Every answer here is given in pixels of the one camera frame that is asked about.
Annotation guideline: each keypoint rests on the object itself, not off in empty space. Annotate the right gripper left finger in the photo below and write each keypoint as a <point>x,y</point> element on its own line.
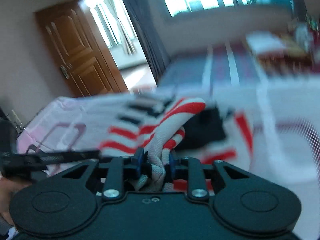
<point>66,197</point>

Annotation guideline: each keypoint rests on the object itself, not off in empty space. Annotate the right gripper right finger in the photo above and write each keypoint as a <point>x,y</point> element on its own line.
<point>241,201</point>

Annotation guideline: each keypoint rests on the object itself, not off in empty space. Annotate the striped knit sweater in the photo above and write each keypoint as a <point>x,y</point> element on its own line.
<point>187,127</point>

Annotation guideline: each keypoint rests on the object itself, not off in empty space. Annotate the patterned bed sheet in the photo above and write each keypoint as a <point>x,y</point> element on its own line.
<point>284,116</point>

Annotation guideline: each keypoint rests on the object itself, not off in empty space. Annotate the brown wooden door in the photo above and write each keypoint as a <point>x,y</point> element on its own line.
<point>73,37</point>

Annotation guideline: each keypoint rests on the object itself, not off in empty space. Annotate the red patterned blanket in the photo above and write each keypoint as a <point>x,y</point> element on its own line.
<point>293,60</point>

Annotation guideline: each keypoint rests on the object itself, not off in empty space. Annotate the folded white towel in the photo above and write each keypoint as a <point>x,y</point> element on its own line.
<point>262,42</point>

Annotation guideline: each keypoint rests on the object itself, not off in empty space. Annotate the checkered pillow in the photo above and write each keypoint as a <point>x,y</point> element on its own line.
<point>306,34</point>

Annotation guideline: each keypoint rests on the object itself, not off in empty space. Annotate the beige balcony curtain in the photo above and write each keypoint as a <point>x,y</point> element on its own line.
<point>116,24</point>

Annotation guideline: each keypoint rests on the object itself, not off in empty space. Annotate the grey left curtain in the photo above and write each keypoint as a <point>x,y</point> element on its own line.
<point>140,15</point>

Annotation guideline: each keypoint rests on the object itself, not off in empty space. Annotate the metal door handle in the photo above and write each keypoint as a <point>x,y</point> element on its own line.
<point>66,70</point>

